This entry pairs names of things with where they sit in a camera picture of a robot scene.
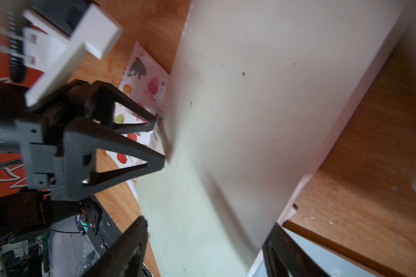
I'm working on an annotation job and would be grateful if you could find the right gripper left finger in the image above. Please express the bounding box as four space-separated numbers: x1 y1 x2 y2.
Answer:
83 216 148 277

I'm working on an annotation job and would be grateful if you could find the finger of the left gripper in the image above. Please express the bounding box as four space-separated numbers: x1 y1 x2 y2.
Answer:
90 81 157 135
64 116 165 201

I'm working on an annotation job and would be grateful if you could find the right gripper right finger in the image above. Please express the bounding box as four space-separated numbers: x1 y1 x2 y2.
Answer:
262 224 329 277

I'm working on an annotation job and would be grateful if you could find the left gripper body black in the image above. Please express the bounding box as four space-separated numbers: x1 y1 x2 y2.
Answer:
0 81 84 239

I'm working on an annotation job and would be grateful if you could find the teal steno notes notebook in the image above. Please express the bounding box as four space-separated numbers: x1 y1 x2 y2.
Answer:
283 227 382 277

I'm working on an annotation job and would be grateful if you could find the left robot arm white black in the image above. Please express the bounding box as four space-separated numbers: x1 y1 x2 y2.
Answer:
0 80 165 277

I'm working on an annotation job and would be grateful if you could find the white sticker picture notebook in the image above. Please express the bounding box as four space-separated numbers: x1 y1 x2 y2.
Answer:
106 42 169 201

